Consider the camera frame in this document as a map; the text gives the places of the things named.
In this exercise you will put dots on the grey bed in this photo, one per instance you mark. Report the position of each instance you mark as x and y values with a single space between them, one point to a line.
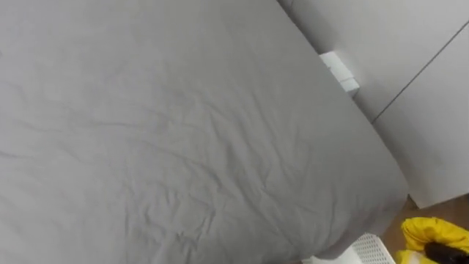
176 139

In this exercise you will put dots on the yellow cloth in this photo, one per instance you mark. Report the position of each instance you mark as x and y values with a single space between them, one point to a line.
428 231

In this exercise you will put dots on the small white box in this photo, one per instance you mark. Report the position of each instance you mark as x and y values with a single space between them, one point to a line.
340 73

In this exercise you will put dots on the white wardrobe cabinet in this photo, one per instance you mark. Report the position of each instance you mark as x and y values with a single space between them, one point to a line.
403 73

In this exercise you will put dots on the white perforated basket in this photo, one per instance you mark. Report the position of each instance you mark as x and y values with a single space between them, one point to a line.
362 251

